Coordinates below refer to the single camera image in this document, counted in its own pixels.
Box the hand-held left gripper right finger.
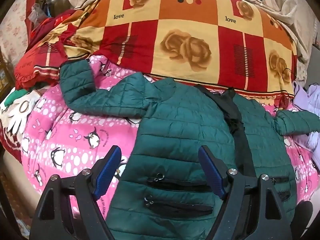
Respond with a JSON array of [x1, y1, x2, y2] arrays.
[[198, 145, 293, 240]]

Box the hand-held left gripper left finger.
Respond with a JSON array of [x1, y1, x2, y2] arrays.
[[29, 145, 122, 240]]

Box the green puffer jacket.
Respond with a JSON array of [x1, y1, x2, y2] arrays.
[[60, 59, 320, 240]]

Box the pink penguin print blanket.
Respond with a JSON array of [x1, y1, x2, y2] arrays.
[[21, 55, 317, 220]]

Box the white and green gloves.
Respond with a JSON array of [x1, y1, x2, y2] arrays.
[[0, 89, 42, 134]]

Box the lavender fleece garment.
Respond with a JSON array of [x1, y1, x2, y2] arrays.
[[292, 80, 310, 112]]

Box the lavender puffer jacket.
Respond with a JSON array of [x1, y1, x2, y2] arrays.
[[307, 84, 320, 155]]

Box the red orange rose print quilt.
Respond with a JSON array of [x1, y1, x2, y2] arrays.
[[14, 0, 298, 105]]

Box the dark red cloth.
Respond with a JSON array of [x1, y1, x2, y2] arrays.
[[25, 10, 80, 53]]

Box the clear plastic bag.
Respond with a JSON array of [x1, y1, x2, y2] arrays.
[[27, 2, 53, 23]]

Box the beige floral cloth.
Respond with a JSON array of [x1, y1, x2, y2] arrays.
[[227, 0, 316, 64]]

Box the black cable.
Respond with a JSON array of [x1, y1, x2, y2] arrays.
[[280, 66, 297, 98]]

